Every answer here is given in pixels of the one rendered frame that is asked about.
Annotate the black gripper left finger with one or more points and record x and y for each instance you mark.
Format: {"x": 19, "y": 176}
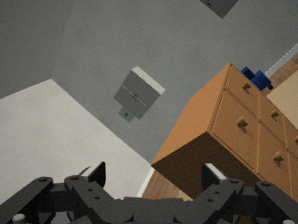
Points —
{"x": 38, "y": 202}

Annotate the brown wooden chest of drawers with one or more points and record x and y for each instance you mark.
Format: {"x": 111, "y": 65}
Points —
{"x": 191, "y": 143}

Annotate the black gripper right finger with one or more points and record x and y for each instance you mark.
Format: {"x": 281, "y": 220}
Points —
{"x": 263, "y": 203}

